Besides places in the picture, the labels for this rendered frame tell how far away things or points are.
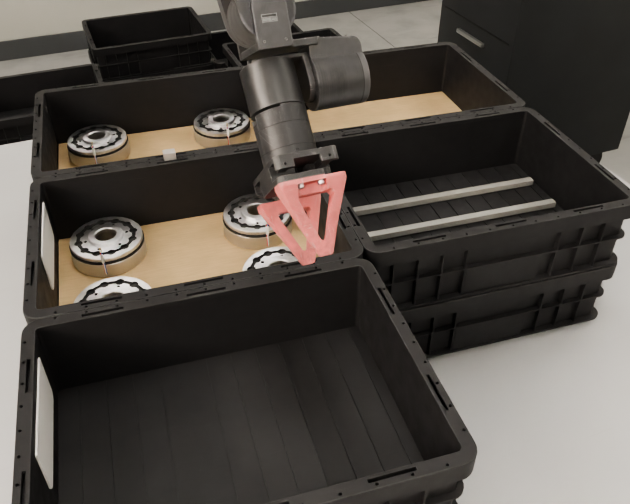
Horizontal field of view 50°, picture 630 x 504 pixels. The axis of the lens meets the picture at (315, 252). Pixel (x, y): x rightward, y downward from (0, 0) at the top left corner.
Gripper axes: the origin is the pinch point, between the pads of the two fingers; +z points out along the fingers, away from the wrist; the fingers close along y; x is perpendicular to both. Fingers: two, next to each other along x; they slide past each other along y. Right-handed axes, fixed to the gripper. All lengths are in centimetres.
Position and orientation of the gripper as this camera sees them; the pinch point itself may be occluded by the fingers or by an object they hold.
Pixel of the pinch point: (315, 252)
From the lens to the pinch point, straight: 67.4
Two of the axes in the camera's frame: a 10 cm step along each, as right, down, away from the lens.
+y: -2.8, 1.5, 9.5
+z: 2.5, 9.6, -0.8
